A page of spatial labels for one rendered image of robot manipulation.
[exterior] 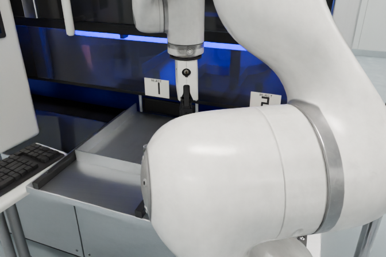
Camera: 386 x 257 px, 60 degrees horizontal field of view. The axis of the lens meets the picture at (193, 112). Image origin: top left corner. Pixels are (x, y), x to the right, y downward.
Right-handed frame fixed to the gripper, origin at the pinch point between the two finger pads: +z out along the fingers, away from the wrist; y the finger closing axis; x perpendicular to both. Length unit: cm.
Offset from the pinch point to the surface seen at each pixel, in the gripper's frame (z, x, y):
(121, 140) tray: 15.6, 19.5, 14.9
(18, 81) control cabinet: 2, 54, 31
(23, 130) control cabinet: 19, 55, 29
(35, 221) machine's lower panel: 80, 71, 51
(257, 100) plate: 1.0, -20.6, 10.5
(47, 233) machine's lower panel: 86, 65, 49
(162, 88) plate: 1.3, 6.7, 22.3
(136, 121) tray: 15.4, 16.0, 27.5
